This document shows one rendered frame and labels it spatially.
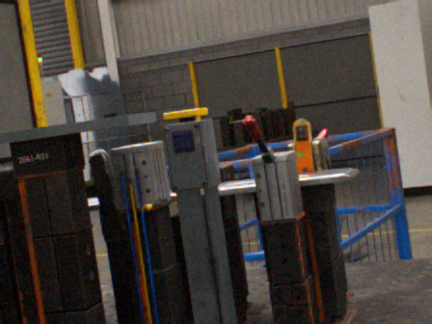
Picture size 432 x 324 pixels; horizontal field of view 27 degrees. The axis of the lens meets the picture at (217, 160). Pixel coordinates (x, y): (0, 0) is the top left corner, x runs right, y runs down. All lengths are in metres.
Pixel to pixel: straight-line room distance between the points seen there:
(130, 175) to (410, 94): 7.96
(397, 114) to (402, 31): 0.84
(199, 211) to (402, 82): 8.12
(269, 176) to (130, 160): 0.26
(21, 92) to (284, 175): 4.01
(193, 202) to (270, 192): 0.18
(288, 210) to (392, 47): 8.00
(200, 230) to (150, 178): 0.22
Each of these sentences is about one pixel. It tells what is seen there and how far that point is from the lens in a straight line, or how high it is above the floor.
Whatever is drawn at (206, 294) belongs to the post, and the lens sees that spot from 1.52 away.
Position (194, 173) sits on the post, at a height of 1.06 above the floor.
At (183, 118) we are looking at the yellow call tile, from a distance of 1.50.
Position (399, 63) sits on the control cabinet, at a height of 1.38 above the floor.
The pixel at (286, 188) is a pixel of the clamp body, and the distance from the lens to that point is 1.62.
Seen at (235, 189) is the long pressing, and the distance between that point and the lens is 1.76.
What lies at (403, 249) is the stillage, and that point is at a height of 0.34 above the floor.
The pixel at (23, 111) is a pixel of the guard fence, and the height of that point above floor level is 1.31.
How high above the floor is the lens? 1.15
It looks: 3 degrees down
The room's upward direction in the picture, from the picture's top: 8 degrees counter-clockwise
